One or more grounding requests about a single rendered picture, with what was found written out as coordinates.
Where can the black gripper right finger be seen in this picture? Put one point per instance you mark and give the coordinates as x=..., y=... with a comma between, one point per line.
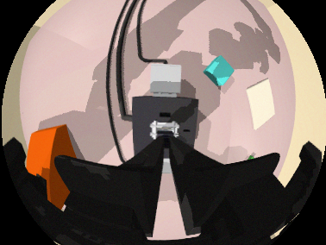
x=202, y=183

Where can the teal cube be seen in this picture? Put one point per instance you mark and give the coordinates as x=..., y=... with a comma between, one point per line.
x=219, y=70

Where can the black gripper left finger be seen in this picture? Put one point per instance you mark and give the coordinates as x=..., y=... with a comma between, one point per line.
x=135, y=183

